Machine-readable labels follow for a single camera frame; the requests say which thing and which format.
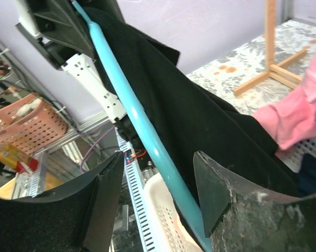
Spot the white slotted cable duct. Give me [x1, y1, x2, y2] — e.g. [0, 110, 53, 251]
[115, 130, 158, 251]

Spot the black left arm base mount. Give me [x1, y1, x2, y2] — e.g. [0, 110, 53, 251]
[124, 149, 155, 171]

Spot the black printed t-shirt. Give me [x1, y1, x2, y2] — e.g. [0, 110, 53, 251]
[81, 6, 306, 247]

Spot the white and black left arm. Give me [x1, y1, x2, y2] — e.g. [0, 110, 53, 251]
[14, 1, 130, 129]

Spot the wooden clothes rack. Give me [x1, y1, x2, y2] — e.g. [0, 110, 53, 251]
[234, 1, 309, 97]

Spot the yellow drink bottle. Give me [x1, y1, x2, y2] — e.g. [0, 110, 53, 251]
[0, 143, 39, 174]

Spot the white plastic laundry basket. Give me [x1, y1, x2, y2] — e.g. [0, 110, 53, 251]
[142, 137, 316, 251]

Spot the floral patterned floor mat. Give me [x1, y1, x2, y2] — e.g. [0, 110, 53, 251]
[188, 20, 316, 115]

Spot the blue plastic hanger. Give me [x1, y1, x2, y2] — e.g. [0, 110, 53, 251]
[72, 1, 212, 251]

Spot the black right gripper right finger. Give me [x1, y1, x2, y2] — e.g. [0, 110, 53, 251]
[193, 151, 316, 251]

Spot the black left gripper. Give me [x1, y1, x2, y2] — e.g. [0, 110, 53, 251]
[14, 0, 94, 70]

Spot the pink perforated storage basket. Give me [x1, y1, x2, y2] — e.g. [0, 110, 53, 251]
[0, 93, 68, 154]

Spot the pink t-shirt on hanger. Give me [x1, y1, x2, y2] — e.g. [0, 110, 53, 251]
[252, 53, 316, 150]

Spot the navy garment in basket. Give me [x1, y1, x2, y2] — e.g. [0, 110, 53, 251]
[298, 153, 316, 196]

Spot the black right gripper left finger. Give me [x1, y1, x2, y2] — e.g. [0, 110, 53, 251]
[0, 151, 124, 251]

